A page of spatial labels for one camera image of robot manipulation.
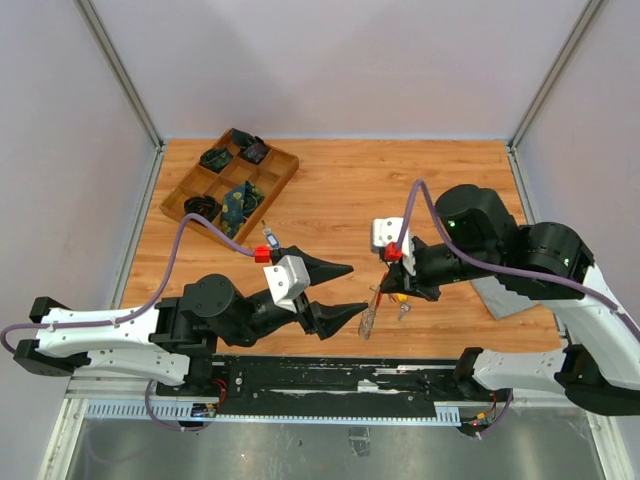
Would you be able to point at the blue tie yellow flowers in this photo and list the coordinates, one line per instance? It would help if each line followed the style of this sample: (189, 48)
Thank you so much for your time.
(238, 205)

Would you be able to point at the key with yellow tag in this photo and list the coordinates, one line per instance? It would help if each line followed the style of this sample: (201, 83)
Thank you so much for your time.
(402, 301)

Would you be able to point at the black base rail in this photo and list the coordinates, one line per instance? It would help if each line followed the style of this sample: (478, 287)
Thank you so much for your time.
(328, 389)

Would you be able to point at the key with blue tag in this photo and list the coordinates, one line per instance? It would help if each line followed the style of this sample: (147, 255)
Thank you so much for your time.
(270, 237)

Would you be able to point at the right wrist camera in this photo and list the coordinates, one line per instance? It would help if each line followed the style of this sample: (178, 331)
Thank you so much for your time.
(384, 234)

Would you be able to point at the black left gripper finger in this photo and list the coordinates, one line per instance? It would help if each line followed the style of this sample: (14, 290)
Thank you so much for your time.
(326, 321)
(320, 271)

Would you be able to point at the dark tie orange flowers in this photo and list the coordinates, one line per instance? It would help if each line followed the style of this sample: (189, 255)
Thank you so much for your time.
(206, 207)

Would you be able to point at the dark folded tie back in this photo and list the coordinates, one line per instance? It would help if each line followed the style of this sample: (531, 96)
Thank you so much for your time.
(244, 140)

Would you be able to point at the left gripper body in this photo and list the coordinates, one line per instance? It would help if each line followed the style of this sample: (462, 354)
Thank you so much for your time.
(262, 321)

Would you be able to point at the dark tie purple pattern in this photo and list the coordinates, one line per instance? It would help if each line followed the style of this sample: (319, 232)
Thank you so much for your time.
(255, 153)

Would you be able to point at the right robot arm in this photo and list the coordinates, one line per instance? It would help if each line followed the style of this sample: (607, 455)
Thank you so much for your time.
(546, 262)

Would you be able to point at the grey foam pad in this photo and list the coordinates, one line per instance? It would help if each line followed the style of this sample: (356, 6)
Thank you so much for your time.
(500, 302)

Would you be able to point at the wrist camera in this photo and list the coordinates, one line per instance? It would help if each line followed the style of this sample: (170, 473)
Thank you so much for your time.
(384, 234)
(287, 280)

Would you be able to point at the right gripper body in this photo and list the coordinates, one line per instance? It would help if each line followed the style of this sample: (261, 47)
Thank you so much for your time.
(435, 264)

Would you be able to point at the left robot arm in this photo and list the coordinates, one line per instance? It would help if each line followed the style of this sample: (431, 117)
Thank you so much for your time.
(172, 340)

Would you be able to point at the wooden compartment tray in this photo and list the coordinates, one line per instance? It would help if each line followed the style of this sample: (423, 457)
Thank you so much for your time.
(270, 176)

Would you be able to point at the green patterned rolled tie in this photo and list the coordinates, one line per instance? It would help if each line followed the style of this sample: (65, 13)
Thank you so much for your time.
(215, 159)

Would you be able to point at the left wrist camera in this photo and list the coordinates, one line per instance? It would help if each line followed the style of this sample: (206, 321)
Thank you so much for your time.
(287, 280)

